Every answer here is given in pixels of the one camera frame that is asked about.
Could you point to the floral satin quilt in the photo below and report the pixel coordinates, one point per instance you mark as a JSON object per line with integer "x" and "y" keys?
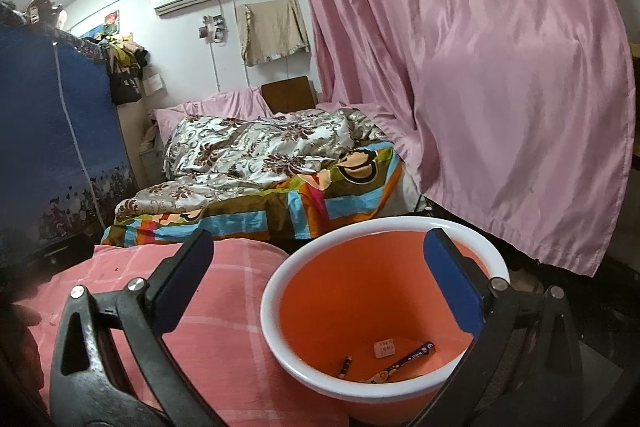
{"x": 209, "y": 159}

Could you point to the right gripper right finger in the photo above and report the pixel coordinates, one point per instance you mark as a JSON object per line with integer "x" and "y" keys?
{"x": 523, "y": 367}

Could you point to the orange plastic basin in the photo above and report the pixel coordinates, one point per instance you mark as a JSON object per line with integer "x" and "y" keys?
{"x": 356, "y": 286}

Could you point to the hanging clothes bundle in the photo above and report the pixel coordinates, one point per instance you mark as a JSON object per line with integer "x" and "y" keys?
{"x": 124, "y": 59}

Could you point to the dark brown tube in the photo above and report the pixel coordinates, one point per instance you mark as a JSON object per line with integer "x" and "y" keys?
{"x": 383, "y": 376}

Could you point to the pink checked bed sheet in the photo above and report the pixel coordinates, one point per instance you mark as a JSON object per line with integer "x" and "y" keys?
{"x": 218, "y": 342}

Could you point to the pink pillow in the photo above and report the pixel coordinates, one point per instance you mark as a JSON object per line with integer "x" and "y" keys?
{"x": 245, "y": 104}

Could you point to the wooden headboard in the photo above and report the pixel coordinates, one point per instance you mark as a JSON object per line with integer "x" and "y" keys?
{"x": 289, "y": 95}

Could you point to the pink curtain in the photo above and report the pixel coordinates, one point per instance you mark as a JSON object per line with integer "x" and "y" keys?
{"x": 517, "y": 116}

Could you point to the beige hanging towel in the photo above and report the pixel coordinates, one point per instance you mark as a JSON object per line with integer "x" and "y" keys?
{"x": 270, "y": 30}

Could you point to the wall socket cluster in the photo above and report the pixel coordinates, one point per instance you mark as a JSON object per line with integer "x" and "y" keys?
{"x": 213, "y": 29}

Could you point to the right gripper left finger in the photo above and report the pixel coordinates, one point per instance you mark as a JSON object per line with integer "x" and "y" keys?
{"x": 88, "y": 382}

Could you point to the blue fabric wardrobe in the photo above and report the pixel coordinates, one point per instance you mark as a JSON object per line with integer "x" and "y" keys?
{"x": 64, "y": 164}

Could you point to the colourful cartoon blanket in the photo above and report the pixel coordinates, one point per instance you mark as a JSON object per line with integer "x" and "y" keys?
{"x": 366, "y": 183}

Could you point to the trash pieces in basin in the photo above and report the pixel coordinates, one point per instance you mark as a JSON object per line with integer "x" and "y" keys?
{"x": 380, "y": 350}

